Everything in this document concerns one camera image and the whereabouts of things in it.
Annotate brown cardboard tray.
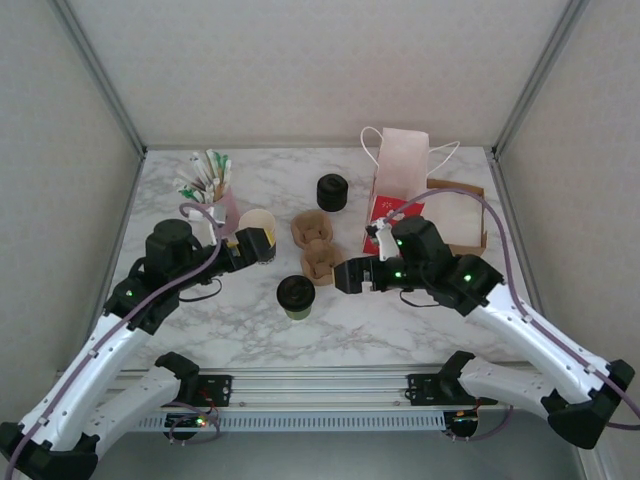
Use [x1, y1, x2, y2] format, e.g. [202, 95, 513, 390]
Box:
[427, 178, 489, 257]

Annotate aluminium frame post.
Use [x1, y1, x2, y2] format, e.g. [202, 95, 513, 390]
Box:
[47, 0, 149, 159]
[491, 0, 592, 159]

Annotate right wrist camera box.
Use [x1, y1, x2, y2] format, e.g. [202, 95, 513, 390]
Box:
[366, 218, 397, 262]

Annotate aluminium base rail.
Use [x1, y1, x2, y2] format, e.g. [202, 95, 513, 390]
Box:
[54, 368, 551, 412]

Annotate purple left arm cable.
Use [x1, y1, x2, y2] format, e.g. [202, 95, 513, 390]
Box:
[7, 202, 224, 480]

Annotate white paper napkins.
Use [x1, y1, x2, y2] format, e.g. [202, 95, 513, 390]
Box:
[429, 192, 482, 249]

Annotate red paper takeout bag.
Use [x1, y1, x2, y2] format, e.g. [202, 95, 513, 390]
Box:
[360, 126, 460, 255]

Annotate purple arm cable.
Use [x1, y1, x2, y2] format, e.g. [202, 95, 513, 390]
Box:
[7, 202, 224, 480]
[384, 185, 640, 444]

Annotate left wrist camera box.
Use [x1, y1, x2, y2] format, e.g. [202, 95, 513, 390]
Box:
[180, 202, 230, 247]

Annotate white slotted cable duct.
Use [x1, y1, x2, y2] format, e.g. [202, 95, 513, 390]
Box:
[139, 412, 446, 432]

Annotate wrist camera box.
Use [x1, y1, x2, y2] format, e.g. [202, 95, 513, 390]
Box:
[366, 218, 397, 262]
[180, 202, 230, 247]

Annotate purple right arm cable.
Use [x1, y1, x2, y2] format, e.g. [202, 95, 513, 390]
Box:
[384, 185, 640, 444]

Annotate pink straw holder cup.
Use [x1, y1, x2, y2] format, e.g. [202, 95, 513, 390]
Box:
[192, 188, 240, 236]

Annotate small circuit board with LED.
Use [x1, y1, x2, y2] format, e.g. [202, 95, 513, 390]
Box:
[164, 413, 209, 431]
[444, 409, 479, 437]

